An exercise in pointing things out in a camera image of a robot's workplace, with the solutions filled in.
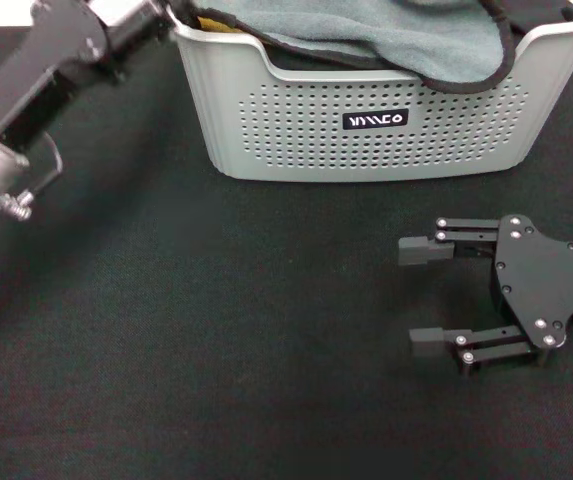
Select gray perforated plastic storage box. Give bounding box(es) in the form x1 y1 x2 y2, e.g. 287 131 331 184
170 0 573 184

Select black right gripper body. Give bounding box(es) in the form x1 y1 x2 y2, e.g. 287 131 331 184
488 213 573 369

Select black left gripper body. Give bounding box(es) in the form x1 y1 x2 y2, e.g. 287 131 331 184
0 0 113 151

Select black cable with silver connector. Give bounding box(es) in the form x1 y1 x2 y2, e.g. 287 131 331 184
0 132 65 221

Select black tablecloth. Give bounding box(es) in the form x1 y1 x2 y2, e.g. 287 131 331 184
0 24 573 480

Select yellow and gray microfiber towel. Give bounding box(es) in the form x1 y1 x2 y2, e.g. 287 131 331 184
185 0 525 96

